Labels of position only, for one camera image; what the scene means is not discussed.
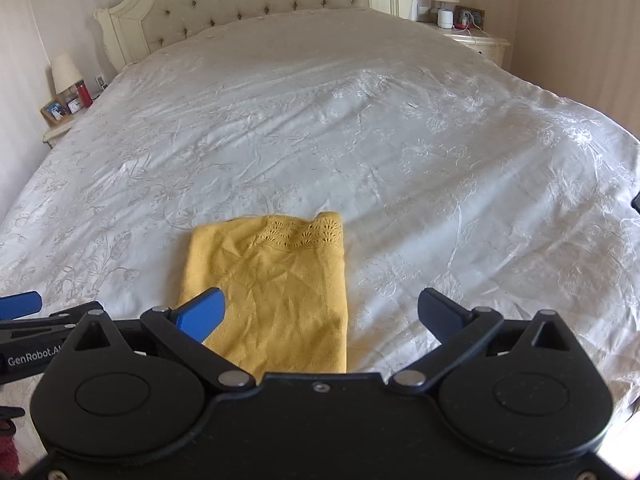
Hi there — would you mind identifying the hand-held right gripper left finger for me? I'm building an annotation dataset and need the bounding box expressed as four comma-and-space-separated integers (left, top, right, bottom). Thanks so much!
62, 287, 255, 394

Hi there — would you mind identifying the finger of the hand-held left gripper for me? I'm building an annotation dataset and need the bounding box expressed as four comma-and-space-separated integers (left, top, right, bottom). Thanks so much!
0, 290, 104, 343

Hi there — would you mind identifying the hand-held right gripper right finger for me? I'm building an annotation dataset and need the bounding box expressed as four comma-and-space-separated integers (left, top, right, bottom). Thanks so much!
389, 287, 576, 394

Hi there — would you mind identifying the yellow knit sweater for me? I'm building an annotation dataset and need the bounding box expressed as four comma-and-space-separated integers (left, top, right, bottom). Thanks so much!
178, 211, 350, 376

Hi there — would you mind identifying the cream nightstand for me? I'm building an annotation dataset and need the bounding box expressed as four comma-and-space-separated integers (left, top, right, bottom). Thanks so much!
42, 114, 77, 149
417, 21, 512, 69

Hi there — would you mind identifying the white embroidered bedspread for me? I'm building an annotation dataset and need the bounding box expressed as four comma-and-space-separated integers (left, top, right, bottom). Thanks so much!
0, 7, 640, 413

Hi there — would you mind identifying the wooden photo frame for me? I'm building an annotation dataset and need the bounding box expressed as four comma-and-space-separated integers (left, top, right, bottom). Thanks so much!
39, 97, 71, 127

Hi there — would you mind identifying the dark picture frame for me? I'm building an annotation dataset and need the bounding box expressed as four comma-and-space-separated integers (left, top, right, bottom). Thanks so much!
453, 5, 486, 31

